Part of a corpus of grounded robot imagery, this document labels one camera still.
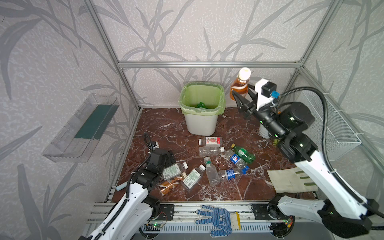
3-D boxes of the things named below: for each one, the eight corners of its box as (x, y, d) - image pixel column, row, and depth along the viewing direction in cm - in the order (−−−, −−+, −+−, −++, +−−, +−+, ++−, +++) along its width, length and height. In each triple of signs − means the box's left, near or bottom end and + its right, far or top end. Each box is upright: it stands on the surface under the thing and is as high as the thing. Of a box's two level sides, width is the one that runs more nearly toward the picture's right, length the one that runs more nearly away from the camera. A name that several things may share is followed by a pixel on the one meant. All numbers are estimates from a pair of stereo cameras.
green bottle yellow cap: (228, 151, 98) (229, 146, 94) (233, 145, 101) (235, 141, 97) (249, 167, 91) (251, 163, 87) (254, 161, 93) (256, 157, 89)
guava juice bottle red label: (198, 145, 100) (198, 142, 96) (198, 140, 103) (198, 136, 99) (222, 145, 100) (222, 142, 96) (221, 140, 103) (222, 136, 99)
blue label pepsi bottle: (240, 172, 88) (242, 169, 84) (223, 156, 94) (224, 153, 91) (246, 166, 90) (247, 163, 87) (228, 151, 97) (229, 148, 93)
